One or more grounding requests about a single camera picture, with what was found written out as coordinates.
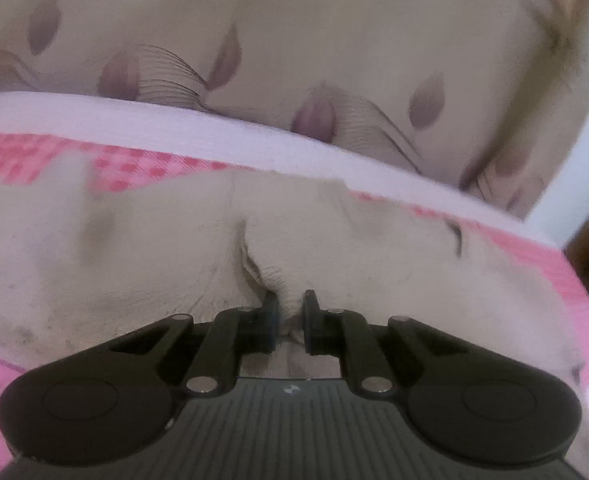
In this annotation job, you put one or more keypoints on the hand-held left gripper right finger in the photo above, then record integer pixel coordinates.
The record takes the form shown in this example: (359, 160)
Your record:
(308, 324)

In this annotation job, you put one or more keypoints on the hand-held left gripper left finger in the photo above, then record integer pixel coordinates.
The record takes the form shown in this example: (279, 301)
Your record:
(273, 324)

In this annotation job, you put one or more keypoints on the cream small garment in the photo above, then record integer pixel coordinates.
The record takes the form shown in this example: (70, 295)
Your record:
(174, 250)

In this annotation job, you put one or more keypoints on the pink checked bed sheet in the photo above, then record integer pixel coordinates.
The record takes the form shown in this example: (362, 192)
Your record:
(139, 165)

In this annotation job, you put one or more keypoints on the beige leaf-print curtain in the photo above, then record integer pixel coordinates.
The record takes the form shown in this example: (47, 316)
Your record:
(324, 35)

